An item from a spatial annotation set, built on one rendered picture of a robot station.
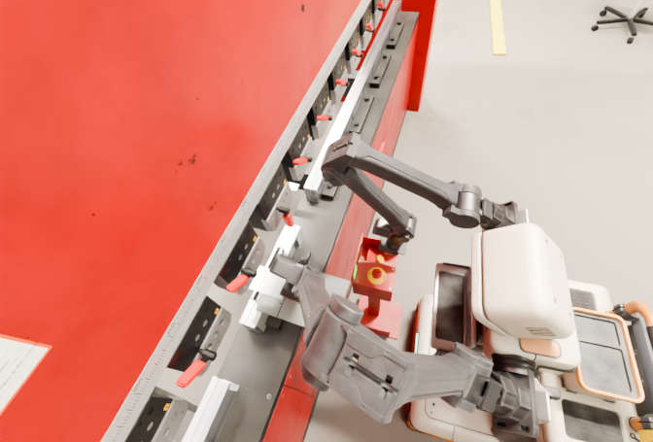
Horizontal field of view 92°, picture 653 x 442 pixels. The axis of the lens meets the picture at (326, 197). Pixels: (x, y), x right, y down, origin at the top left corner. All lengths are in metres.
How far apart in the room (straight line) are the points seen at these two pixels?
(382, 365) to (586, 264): 2.21
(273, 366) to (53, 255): 0.82
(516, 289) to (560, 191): 2.13
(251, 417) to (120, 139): 0.91
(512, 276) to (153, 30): 0.74
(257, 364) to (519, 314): 0.81
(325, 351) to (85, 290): 0.33
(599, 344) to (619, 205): 1.76
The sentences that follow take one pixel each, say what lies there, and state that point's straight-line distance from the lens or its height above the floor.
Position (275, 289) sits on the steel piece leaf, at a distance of 1.09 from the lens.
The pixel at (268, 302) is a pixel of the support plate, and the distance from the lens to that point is 1.09.
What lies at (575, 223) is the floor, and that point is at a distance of 2.69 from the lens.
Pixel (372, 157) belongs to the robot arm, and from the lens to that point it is 0.81.
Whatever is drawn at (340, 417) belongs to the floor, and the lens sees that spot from 2.00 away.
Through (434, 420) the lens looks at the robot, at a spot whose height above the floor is 0.28.
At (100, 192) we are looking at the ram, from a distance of 0.51.
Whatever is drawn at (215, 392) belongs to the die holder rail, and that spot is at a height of 0.97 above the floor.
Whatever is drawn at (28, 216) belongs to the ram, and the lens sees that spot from 0.47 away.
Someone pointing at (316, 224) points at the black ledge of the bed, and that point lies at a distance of 1.31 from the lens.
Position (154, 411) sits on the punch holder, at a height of 1.30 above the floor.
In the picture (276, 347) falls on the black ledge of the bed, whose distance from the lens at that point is 1.18.
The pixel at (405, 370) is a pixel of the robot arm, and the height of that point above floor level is 1.57.
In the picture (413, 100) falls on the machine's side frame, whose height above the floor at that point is 0.12.
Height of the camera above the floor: 2.00
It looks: 54 degrees down
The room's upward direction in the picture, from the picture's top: 11 degrees counter-clockwise
